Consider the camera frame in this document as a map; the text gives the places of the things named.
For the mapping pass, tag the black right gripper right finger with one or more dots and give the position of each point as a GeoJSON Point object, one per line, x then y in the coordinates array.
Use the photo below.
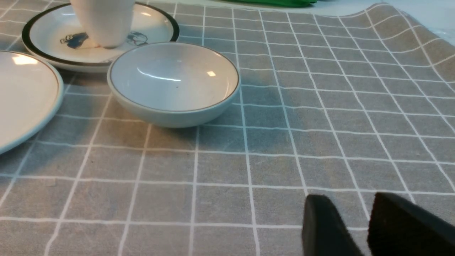
{"type": "Point", "coordinates": [397, 227]}

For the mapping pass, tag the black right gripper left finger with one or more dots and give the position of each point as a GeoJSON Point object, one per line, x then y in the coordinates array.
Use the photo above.
{"type": "Point", "coordinates": [324, 232]}

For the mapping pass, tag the small pale blue bowl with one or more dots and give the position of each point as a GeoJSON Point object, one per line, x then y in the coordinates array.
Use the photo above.
{"type": "Point", "coordinates": [174, 84]}

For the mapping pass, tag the grey checked tablecloth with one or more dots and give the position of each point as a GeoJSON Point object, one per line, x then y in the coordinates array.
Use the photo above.
{"type": "Point", "coordinates": [340, 106]}

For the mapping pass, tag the black rimmed white cup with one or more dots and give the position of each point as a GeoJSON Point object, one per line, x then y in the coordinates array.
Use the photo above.
{"type": "Point", "coordinates": [106, 22]}

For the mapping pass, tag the large pale blue plate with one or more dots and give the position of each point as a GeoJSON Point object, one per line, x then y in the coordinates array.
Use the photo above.
{"type": "Point", "coordinates": [31, 93]}

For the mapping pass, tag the black rimmed picture plate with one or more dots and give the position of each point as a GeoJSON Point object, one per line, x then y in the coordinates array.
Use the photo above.
{"type": "Point", "coordinates": [57, 36]}

